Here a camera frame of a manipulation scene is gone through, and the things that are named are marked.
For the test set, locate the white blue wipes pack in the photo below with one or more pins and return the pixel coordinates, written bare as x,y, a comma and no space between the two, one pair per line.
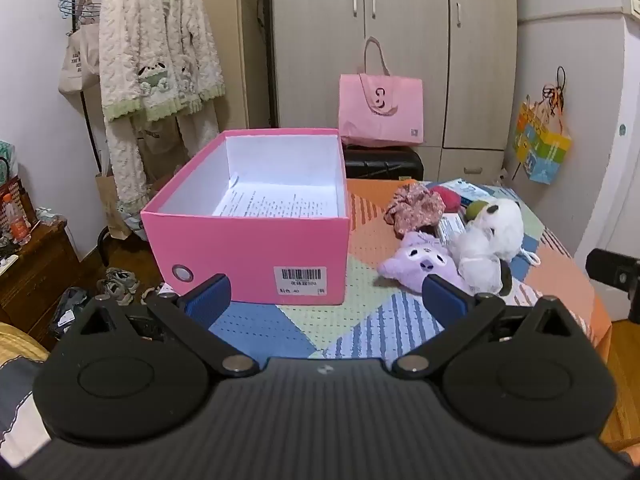
472,191

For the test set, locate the brown woven basket bag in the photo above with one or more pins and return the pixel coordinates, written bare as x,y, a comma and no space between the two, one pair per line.
27,200

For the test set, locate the green tissue pack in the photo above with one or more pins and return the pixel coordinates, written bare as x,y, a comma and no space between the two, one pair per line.
7,160

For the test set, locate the printed paper sheet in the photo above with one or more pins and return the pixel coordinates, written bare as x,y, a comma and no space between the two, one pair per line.
280,202

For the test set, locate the cream fluffy cardigan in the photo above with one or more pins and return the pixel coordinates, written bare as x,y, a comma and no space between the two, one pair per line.
150,35

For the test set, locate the black suitcase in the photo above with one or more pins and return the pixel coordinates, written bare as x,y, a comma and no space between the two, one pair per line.
380,162

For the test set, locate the orange drink bottle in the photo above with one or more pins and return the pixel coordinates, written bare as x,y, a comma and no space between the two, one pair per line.
15,222

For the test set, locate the patchwork table cover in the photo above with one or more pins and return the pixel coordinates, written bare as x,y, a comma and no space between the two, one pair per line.
370,260

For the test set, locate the pink tote bag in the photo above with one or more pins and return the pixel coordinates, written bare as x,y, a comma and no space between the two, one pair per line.
380,120

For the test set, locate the yellow grey bedding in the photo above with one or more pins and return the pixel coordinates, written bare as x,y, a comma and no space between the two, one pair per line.
20,390

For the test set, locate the grey sneaker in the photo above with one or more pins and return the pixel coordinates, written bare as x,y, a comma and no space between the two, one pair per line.
116,292
122,277

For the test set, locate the pink floral scrunchie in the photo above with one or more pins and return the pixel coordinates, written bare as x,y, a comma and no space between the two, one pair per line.
415,207

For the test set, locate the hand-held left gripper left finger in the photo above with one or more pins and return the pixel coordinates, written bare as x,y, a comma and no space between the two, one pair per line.
210,296

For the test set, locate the beige canvas tote bag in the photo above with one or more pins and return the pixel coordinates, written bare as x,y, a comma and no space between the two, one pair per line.
80,60

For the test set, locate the brown paper bag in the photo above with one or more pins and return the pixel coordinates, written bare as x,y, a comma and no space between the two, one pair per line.
107,205

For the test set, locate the black coat rack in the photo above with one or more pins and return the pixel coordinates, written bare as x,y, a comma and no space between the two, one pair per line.
103,245

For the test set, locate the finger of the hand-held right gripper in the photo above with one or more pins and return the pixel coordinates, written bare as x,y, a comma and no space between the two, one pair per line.
612,270

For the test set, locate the purple plush toy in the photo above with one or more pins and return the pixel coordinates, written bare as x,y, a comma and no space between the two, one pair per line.
420,260

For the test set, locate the beige wardrobe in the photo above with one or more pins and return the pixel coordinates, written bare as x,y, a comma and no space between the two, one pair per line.
400,35

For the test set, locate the white panda plush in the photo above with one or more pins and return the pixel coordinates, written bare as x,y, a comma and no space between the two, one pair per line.
495,232

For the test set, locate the wooden nightstand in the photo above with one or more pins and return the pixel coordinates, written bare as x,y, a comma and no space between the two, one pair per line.
35,270

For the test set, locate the small white tissue packet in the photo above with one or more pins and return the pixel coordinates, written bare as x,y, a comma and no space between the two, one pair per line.
450,227

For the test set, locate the pink fluffy pompom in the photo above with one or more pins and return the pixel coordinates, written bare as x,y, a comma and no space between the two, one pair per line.
447,197

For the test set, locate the colourful gift bag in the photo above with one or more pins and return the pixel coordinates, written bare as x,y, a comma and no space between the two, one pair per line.
542,150

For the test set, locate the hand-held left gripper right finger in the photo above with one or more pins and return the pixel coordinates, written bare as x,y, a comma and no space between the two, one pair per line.
444,301

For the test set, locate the pink cardboard box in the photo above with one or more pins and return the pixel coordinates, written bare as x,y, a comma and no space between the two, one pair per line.
240,245

